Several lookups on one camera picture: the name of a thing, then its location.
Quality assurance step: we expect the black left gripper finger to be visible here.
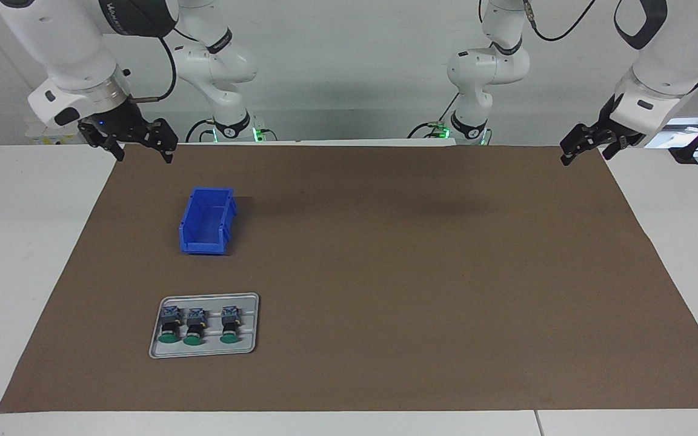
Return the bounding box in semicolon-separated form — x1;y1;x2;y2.
560;124;598;165
602;134;643;161

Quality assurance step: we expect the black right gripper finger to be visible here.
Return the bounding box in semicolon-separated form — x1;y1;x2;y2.
143;119;178;164
78;119;125;162

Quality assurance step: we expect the green push button switch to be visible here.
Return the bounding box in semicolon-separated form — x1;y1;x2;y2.
219;306;242;345
182;307;207;346
158;306;182;345

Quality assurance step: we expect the white background box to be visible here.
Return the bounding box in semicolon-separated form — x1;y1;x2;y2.
25;124;83;145

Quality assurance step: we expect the blue plastic bin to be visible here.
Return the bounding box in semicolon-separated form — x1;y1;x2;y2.
178;187;238;256

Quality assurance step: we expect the grey metal tray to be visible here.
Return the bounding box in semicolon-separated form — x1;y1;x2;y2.
148;292;260;359

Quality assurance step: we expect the brown table mat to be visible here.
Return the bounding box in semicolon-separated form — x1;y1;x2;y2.
0;144;698;414

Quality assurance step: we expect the black right base cable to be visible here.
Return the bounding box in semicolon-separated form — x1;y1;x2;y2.
185;118;215;144

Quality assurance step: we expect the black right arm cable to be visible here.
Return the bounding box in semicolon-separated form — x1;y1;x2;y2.
128;35;178;101

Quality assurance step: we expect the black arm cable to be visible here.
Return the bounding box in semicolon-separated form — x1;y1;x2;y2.
128;35;178;101
522;0;597;43

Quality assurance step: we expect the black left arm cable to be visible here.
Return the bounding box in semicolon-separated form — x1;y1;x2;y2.
522;0;597;43

